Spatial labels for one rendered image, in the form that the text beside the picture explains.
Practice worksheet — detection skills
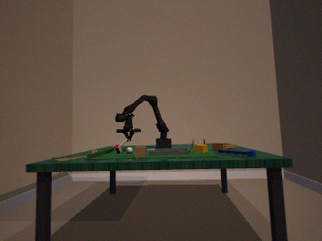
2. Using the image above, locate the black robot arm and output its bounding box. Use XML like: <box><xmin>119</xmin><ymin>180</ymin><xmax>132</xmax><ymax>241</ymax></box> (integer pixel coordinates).
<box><xmin>116</xmin><ymin>95</ymin><xmax>169</xmax><ymax>139</ymax></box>

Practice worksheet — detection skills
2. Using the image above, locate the grey ball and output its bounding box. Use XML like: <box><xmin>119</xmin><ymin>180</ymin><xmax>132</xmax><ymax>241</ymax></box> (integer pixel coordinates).
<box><xmin>126</xmin><ymin>147</ymin><xmax>133</xmax><ymax>154</ymax></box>

